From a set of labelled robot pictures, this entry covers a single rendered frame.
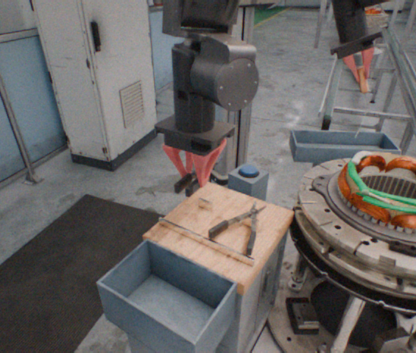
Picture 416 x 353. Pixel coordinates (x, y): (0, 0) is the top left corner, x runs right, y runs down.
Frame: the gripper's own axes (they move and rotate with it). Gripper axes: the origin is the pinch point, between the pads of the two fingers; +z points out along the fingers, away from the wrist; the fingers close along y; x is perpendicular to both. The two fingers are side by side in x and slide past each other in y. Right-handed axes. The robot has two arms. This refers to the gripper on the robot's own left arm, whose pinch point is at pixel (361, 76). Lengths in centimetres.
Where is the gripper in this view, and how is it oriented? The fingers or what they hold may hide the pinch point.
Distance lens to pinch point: 87.0
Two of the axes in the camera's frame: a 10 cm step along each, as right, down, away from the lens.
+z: 4.0, 8.0, 4.5
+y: 8.8, -2.1, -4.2
